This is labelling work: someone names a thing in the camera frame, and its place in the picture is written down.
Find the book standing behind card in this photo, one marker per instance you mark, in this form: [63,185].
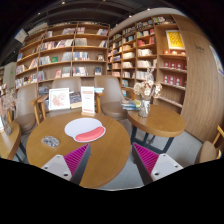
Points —
[75,100]

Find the wooden bookshelf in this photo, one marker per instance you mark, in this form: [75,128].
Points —
[143,44]
[76,48]

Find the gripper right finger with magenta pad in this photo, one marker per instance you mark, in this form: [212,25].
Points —
[153,166]

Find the round wooden table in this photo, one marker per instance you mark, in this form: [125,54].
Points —
[109,153]
[161,122]

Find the wooden bookshelf at left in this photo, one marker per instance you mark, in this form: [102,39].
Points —
[76,48]

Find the wooden table at left edge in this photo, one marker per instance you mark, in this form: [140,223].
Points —
[9,144]

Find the wooden bookshelf at right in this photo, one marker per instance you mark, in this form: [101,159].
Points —
[143,44]

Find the beige chair at centre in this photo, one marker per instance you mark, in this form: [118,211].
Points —
[73,84]

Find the yellow framed picture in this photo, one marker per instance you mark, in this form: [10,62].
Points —
[175,40]

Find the white framed picture card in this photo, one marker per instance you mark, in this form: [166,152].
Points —
[59,99]

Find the wooden chair at right edge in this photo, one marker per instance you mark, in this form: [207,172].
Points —
[209,151]

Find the round wooden centre table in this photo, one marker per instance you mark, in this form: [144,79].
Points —
[109,153]

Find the white and orange sign stand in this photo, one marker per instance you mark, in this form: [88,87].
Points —
[87,95]

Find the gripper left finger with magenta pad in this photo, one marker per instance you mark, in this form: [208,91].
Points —
[71,166]

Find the white mouse pad red rest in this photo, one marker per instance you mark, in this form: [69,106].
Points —
[85,129]

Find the beige chair at left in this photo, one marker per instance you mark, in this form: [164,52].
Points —
[27,97]

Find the glass vase with dried flowers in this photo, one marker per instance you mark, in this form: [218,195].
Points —
[147,90]

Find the beige chair at right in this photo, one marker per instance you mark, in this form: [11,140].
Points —
[110,102]

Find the round wooden right table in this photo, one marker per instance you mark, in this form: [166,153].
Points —
[161,122]

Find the stack of books on table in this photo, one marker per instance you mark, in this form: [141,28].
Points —
[130,104]

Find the beige chair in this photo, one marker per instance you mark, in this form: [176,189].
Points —
[110,102]
[73,84]
[27,97]

